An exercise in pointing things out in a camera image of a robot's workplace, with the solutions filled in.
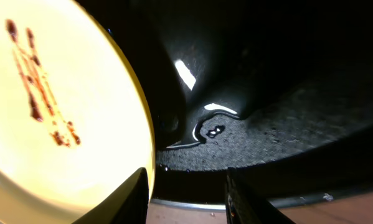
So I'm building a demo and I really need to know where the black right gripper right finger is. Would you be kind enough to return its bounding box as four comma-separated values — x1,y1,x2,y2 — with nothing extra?
225,168,295,224

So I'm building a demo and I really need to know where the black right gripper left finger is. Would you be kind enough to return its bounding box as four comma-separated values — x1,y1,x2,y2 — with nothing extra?
73,167,149,224

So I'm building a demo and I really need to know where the yellow plate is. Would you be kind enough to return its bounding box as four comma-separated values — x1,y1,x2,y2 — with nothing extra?
0,0,155,223

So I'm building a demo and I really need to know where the round black tray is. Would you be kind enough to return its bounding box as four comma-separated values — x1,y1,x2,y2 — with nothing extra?
81,1,373,207

